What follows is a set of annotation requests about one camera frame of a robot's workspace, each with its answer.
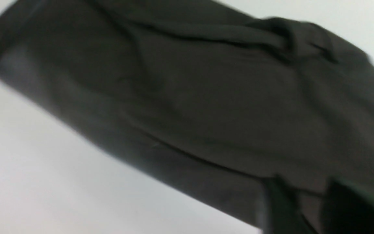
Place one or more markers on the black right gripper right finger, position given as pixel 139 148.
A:
pixel 347 209

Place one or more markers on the dark gray long-sleeve top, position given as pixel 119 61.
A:
pixel 200 96

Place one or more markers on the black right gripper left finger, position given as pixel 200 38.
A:
pixel 279 209

